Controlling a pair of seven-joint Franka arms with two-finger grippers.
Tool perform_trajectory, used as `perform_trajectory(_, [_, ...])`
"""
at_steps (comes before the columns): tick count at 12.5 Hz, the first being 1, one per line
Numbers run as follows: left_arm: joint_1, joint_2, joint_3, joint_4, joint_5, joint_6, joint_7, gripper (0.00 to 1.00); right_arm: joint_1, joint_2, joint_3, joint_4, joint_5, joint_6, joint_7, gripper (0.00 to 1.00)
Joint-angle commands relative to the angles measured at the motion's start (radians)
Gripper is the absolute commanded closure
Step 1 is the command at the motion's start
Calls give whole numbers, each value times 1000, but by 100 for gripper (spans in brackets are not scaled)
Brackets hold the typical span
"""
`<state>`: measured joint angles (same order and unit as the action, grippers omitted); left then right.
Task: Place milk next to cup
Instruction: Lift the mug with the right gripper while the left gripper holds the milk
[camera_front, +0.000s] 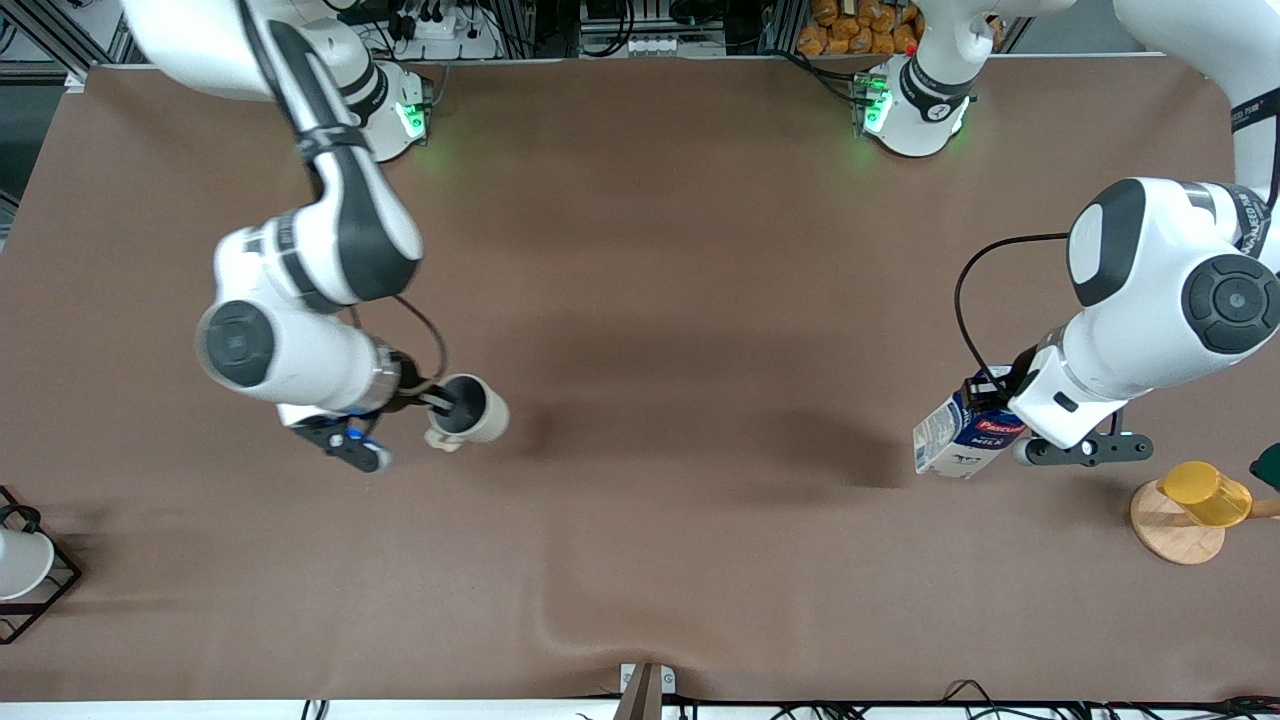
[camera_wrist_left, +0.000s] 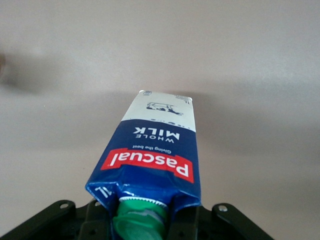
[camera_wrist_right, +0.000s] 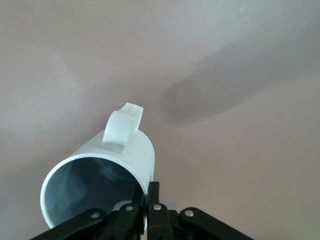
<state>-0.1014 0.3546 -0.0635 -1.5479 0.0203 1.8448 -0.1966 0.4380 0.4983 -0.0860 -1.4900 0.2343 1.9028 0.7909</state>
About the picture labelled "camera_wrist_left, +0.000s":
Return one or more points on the blue white milk carton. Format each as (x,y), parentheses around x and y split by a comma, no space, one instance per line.
(155,155)

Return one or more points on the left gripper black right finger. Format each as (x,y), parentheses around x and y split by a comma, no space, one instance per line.
(185,225)

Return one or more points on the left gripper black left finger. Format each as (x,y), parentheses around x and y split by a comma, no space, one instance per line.
(96,230)

